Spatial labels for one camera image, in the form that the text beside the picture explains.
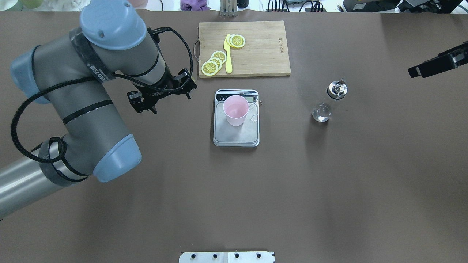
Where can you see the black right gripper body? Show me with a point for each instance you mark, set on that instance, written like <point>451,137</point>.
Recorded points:
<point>435,65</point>

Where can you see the pink plastic cup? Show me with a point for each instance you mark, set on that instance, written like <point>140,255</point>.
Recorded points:
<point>235,109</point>

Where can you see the glass sauce bottle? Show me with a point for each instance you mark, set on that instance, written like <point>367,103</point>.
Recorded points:
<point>328,102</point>

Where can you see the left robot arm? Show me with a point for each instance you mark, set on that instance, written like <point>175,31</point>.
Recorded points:
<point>112,41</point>

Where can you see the silver kitchen scale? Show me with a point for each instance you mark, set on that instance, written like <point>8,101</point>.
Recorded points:
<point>244,135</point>

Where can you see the lemon slice lowest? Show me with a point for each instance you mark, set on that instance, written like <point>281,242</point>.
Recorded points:
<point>209,68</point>

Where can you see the lemon slice lower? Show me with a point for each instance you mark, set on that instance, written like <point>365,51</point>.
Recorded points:
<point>217,61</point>

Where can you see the lemon slice middle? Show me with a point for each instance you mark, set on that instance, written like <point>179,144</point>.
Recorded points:
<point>219,54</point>

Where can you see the yellow plastic knife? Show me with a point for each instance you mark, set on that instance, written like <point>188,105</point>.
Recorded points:
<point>228,63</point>

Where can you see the lemon slice at board top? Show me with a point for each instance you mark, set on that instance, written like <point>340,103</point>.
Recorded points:
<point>236,41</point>

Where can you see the wooden cutting board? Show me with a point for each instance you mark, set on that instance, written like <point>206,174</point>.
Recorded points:
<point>264,54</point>

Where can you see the white mounting plate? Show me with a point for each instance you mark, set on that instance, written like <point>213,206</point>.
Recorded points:
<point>228,257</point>

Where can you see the metal cutting board handle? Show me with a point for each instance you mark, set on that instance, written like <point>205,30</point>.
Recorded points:
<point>196,49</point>

